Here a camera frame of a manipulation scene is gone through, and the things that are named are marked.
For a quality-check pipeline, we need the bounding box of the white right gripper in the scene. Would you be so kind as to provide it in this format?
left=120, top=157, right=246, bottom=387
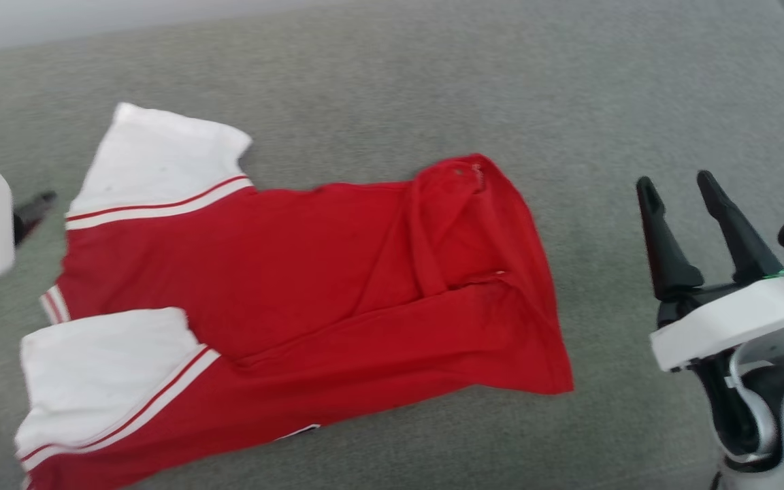
left=636, top=170, right=784, bottom=372

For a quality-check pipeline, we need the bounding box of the grey fabric sofa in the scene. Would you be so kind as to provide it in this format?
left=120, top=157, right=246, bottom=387
left=0, top=0, right=784, bottom=490

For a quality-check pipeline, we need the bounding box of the red and white garment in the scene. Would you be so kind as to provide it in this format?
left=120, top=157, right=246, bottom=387
left=14, top=102, right=575, bottom=490

